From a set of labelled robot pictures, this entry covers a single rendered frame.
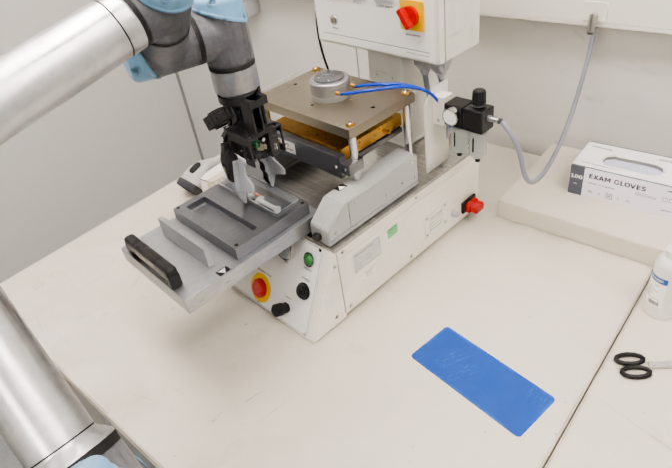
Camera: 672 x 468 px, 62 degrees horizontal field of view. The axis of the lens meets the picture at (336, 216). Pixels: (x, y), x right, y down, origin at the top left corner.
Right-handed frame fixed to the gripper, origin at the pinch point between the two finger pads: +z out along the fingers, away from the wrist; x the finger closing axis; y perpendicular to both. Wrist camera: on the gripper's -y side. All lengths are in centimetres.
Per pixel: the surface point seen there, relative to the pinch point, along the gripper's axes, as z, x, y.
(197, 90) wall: 38, 66, -139
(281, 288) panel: 19.5, -3.3, 6.1
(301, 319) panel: 22.6, -4.8, 13.0
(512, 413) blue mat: 25, 5, 52
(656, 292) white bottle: 19, 37, 60
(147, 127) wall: 48, 43, -149
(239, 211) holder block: 1.4, -5.4, 1.7
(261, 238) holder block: 2.5, -7.2, 10.1
